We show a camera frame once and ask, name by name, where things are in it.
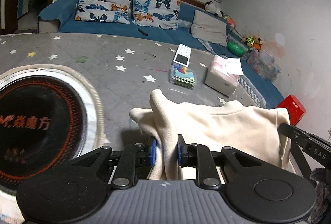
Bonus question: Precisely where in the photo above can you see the cream sweatshirt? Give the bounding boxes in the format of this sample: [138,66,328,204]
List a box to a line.
[129,89,291,180]

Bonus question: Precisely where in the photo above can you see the red plastic stool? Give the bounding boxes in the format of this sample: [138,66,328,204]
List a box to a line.
[277,95,306,125]

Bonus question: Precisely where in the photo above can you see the white tissue box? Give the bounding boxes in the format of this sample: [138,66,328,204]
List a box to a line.
[205,55,243,96]

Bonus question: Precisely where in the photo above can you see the grey star tablecloth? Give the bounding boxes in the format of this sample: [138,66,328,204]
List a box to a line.
[1,33,266,153]

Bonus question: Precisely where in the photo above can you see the black induction cooktop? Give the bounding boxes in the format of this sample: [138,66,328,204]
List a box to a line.
[0,76,88,189]

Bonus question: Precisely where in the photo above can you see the clear storage box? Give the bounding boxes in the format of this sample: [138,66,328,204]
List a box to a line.
[246,49,281,82]

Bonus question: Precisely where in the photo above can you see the yellow orange toy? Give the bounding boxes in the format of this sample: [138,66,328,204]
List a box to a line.
[241,35,264,51]

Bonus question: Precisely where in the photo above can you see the grey cushion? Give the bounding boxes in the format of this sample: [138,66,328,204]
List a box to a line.
[190,10,227,46]

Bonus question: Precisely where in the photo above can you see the right butterfly pillow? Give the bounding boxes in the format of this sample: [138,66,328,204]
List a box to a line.
[132,0,182,30]

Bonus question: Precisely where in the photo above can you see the butterfly pillow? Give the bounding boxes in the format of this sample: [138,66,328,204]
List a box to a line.
[75,0,132,24]
[132,0,182,30]

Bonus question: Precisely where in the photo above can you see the black white plush toy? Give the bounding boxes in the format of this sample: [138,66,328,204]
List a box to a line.
[205,1,222,17]

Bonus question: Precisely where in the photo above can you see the left butterfly pillow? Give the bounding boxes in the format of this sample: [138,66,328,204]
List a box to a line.
[75,0,132,24]

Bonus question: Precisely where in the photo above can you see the blue corner sofa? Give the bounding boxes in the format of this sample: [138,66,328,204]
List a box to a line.
[38,0,284,108]

